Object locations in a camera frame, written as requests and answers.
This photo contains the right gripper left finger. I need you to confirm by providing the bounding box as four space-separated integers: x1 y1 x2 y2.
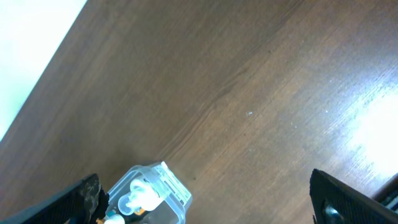
1 174 109 224

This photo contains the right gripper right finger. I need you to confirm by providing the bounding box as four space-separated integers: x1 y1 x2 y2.
310 169 397 224

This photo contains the white spray bottle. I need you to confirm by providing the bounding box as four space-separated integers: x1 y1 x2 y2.
118 177 164 216

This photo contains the clear plastic container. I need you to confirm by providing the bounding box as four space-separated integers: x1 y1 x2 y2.
104 161 193 224

